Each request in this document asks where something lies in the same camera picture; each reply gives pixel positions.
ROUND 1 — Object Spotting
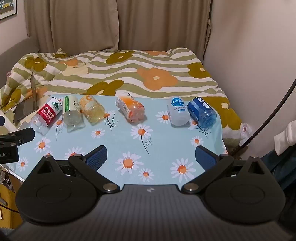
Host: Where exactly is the red label clear bottle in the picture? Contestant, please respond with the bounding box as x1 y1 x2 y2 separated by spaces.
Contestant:
30 97 63 135

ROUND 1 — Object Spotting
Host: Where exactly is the dark blue cloth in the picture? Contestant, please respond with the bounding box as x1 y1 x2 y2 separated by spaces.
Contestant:
261 151 296 186

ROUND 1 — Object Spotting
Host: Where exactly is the blue plastic bottle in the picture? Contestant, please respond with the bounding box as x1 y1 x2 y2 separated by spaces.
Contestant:
187 97 217 128

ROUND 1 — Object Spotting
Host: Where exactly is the green label clear bottle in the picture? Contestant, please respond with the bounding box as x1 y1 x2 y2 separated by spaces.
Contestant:
62 95 84 133

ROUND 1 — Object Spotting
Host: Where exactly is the grey padded headboard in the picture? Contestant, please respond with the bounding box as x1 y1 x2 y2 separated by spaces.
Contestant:
0 36 41 93

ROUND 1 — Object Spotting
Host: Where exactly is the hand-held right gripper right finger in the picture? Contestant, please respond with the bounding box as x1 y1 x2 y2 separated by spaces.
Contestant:
181 146 273 194

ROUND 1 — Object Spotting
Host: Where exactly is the white plastic bag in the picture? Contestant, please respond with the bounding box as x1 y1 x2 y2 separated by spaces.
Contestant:
240 123 253 139

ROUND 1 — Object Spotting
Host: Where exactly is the grey open laptop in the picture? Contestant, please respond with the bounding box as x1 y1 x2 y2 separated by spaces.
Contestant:
13 71 40 123

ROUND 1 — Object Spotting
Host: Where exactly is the striped floral blanket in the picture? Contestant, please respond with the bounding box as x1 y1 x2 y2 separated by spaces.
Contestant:
0 47 243 149

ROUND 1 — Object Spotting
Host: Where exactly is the beige curtain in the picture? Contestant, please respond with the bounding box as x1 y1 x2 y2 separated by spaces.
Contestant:
24 0 212 65

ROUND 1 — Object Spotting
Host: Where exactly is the yellow box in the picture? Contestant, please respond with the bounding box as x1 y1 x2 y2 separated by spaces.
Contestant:
0 183 23 229

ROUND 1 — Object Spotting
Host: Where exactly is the white plastic bottle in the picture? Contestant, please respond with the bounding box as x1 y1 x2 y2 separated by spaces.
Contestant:
167 96 190 127

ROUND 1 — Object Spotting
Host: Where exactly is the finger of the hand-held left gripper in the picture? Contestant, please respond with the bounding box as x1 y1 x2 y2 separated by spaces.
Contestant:
0 127 36 146

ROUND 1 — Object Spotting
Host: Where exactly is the yellow label clear bottle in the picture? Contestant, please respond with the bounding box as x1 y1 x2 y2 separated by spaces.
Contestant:
79 95 105 124

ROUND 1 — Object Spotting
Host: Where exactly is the orange plastic bottle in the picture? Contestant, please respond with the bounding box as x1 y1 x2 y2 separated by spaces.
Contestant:
116 92 147 123

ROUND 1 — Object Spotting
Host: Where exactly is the daisy print blue tablecloth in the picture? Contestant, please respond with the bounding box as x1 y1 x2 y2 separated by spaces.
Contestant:
9 94 228 186

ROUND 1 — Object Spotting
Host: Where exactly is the white cloth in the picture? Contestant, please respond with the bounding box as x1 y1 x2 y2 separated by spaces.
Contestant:
274 120 296 156

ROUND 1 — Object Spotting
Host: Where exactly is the framed wall picture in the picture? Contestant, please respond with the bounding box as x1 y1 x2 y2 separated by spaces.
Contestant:
0 0 18 22

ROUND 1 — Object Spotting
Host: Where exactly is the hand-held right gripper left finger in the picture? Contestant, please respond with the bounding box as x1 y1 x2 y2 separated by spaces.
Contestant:
28 146 121 193

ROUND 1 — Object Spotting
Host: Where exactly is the black cable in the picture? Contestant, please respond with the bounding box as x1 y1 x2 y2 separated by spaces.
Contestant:
240 79 296 149

